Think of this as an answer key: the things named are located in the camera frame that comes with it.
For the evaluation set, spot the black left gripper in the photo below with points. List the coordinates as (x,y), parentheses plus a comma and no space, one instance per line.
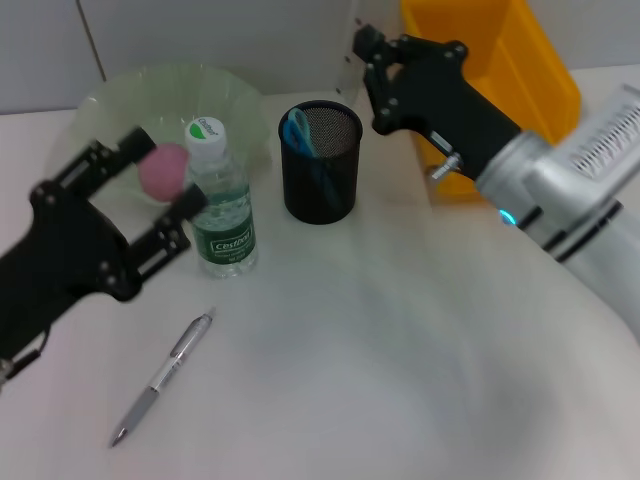
(65,250)

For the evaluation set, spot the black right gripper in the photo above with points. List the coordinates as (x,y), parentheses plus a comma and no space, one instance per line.
(440,95)

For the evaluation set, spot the transparent plastic ruler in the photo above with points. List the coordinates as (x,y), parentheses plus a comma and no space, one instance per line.
(352,75)

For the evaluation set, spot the pink toy peach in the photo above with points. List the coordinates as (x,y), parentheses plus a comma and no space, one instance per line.
(160,170)

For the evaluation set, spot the clear green-label water bottle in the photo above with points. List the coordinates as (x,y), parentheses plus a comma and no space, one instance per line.
(222,240)

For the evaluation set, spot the blue scissors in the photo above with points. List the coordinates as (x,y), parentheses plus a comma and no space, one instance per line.
(297,130)

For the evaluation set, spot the silver pen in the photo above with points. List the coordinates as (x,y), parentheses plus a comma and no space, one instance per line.
(150,395)

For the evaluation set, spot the pale green glass fruit plate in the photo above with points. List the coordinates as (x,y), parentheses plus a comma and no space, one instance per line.
(125,100)

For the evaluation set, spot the black mesh pen holder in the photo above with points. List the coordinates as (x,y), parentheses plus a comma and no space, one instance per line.
(320,190)

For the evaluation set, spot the yellow plastic bin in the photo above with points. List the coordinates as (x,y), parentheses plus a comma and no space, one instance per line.
(530,60)

